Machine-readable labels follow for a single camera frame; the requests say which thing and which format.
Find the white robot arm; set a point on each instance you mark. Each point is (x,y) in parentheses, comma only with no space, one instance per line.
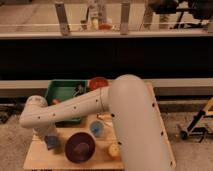
(139,128)

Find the black metal tools in bin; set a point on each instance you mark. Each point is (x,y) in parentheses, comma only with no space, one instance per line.
(79,90)

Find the small blue cup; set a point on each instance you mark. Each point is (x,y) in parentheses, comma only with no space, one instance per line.
(96,127)

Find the green plastic bin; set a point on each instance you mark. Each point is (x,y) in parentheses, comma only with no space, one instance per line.
(63,89)

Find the background red bowl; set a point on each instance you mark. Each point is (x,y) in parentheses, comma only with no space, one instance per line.
(105,27)

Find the yellow round object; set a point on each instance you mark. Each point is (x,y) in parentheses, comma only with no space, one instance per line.
(113,151)

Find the dark purple bowl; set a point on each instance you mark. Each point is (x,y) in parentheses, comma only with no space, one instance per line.
(80,147)

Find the yellow black cart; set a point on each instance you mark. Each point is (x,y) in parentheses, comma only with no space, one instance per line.
(192,129)

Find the orange handled tool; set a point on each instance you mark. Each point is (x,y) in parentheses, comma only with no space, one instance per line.
(55,101)

